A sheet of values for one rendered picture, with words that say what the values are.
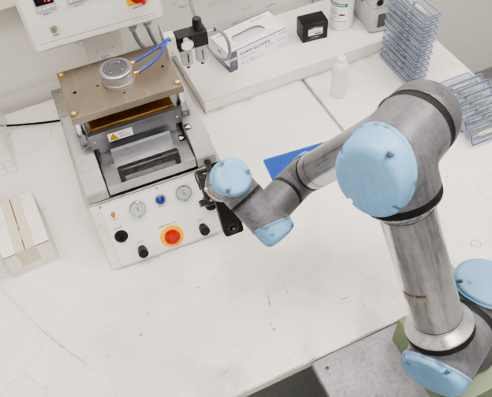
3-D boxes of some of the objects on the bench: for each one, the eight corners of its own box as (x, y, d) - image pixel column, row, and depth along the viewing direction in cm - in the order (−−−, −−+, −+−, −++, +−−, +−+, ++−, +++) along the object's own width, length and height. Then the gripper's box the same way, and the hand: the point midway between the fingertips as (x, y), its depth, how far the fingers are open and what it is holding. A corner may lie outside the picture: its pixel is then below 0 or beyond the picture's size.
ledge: (173, 59, 202) (171, 48, 198) (383, -10, 220) (385, -21, 216) (206, 113, 184) (204, 102, 181) (430, 34, 202) (433, 23, 199)
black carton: (296, 33, 199) (296, 16, 194) (320, 27, 201) (322, 9, 195) (302, 43, 196) (303, 26, 190) (327, 37, 197) (328, 20, 192)
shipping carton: (-2, 226, 161) (-15, 206, 154) (45, 209, 164) (34, 189, 157) (11, 279, 150) (-3, 261, 143) (60, 260, 153) (49, 241, 146)
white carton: (210, 53, 195) (208, 35, 189) (267, 28, 202) (266, 9, 196) (230, 73, 188) (229, 54, 183) (288, 46, 195) (288, 27, 190)
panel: (120, 268, 150) (96, 205, 141) (229, 228, 156) (212, 166, 147) (121, 272, 148) (97, 209, 140) (231, 231, 154) (214, 168, 145)
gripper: (233, 156, 126) (220, 169, 147) (193, 168, 124) (186, 180, 145) (247, 193, 126) (232, 202, 147) (207, 207, 124) (198, 213, 145)
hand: (214, 202), depth 145 cm, fingers closed
